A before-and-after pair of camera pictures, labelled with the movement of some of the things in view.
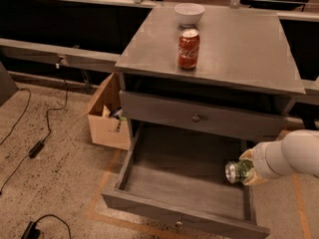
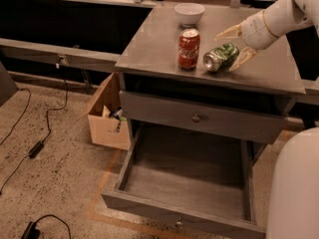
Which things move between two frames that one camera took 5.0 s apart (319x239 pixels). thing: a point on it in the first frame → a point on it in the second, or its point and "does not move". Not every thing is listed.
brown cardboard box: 109,123 does not move
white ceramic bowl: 188,14 does not move
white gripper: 261,160 → 255,33
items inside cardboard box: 116,113 does not move
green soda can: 237,170 → 221,57
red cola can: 188,49 does not move
